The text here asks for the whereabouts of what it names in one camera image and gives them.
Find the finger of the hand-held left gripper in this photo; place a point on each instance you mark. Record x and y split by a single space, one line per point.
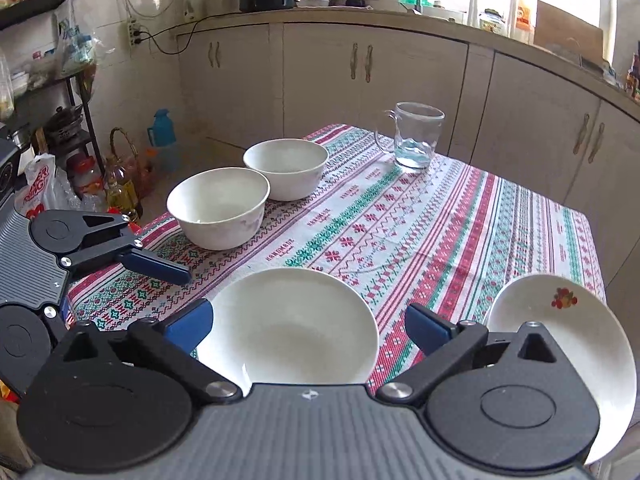
155 267
52 315

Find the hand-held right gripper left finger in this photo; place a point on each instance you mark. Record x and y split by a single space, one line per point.
187 327

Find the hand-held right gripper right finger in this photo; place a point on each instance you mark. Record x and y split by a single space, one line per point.
430 330

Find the white ceramic bowl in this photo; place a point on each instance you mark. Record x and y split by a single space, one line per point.
285 175
220 225

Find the small plain white plate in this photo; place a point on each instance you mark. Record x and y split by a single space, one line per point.
290 320

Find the white fruit-print deep plate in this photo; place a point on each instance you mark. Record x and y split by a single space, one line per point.
595 350

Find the cooking oil bottle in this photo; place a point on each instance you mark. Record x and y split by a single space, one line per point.
120 195

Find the white red-print plastic bag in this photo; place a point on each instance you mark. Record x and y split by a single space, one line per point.
37 180

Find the wicker basket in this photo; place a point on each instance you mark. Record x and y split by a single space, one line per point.
145 172

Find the red-lid plastic jar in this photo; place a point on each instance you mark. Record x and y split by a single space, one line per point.
85 180

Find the patterned striped tablecloth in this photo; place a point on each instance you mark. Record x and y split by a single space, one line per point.
425 220

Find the blue thermos jug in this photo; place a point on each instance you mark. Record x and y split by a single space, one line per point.
162 135

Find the dark wok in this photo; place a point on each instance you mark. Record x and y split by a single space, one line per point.
65 122

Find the clear glass mug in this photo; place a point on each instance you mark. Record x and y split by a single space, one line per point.
415 130

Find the clear hanging plastic bag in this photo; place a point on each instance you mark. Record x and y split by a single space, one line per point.
75 40

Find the white power strip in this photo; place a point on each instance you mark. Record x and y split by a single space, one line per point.
134 32

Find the black metal shelf rack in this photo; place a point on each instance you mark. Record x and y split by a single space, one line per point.
30 10

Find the white countertop appliance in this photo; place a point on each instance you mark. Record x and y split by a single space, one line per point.
222 0

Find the dark sauce bottle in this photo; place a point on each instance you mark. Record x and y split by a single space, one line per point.
633 77

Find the white plastic bottle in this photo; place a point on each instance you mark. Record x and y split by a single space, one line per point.
473 7

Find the clear plastic jug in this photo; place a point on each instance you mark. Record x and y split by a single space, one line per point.
521 15

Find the brown cardboard box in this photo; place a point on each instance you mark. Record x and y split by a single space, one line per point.
565 30

